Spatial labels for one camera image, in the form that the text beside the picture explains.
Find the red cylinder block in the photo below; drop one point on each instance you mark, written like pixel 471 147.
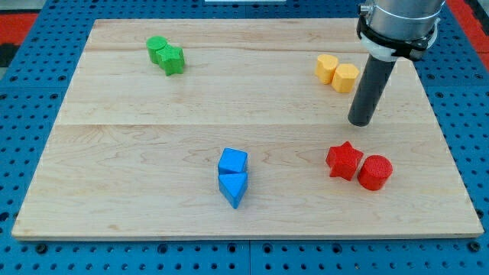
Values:
pixel 375 172

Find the blue cube block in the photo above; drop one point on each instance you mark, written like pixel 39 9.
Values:
pixel 233 161

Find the red star block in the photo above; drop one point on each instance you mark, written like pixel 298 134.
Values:
pixel 343 160

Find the green cylinder block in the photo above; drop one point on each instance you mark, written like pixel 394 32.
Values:
pixel 154 44

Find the green star block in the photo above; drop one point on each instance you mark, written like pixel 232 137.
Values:
pixel 171 60

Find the yellow heart block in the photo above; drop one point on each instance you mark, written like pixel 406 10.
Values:
pixel 325 67

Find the yellow hexagon block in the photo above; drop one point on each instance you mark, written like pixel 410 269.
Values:
pixel 344 77

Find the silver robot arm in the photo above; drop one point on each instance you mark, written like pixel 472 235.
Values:
pixel 401 19

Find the light wooden board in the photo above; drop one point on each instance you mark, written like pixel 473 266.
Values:
pixel 133 154

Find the blue triangle block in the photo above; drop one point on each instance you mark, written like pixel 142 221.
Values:
pixel 233 187

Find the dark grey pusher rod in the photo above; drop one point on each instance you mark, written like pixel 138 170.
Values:
pixel 370 89

